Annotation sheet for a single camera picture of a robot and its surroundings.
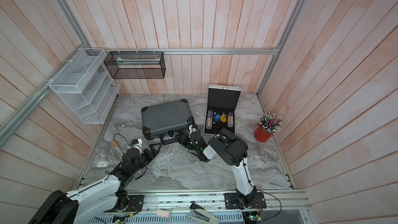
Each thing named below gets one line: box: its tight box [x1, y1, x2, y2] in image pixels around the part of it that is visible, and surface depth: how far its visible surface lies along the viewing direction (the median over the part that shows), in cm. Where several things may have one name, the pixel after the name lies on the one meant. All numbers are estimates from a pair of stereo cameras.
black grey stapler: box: [186, 203, 221, 224], surface depth 71 cm
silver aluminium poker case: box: [203, 84, 243, 136], surface depth 103 cm
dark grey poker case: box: [140, 99, 195, 145], surface depth 97 cm
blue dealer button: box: [214, 113, 222, 121], surface depth 106 cm
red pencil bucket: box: [253, 124, 274, 143], surface depth 92 cm
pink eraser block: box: [156, 209, 171, 218], surface depth 71 cm
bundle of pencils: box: [259, 112, 283, 134], surface depth 87 cm
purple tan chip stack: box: [205, 109, 214, 130], surface depth 103 cm
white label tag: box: [96, 161, 109, 168], surface depth 86 cm
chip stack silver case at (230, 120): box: [226, 112, 234, 129], surface depth 103 cm
